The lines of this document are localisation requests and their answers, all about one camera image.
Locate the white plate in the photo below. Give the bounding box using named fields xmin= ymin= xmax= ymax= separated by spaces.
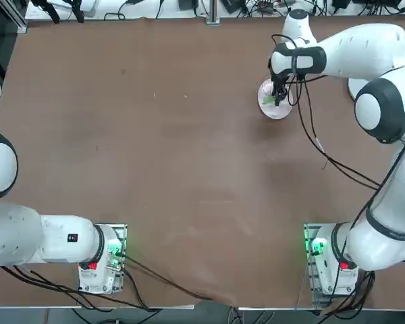
xmin=257 ymin=78 xmax=296 ymax=119

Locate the aluminium frame bar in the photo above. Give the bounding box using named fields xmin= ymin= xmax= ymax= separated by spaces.
xmin=0 ymin=0 xmax=28 ymax=34

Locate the long black table cable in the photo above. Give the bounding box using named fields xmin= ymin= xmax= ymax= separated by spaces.
xmin=121 ymin=253 xmax=225 ymax=302

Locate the aluminium camera post with bracket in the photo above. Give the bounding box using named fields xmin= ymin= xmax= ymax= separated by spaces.
xmin=205 ymin=0 xmax=221 ymax=26

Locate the light blue plate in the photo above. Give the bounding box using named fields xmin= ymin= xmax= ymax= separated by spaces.
xmin=347 ymin=78 xmax=369 ymax=103

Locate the black base cable bundle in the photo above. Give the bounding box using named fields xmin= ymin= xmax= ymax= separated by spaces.
xmin=0 ymin=264 xmax=151 ymax=312

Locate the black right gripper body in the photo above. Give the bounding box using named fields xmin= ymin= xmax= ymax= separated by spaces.
xmin=269 ymin=67 xmax=292 ymax=90

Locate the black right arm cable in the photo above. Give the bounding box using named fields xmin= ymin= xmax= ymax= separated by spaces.
xmin=268 ymin=33 xmax=383 ymax=190

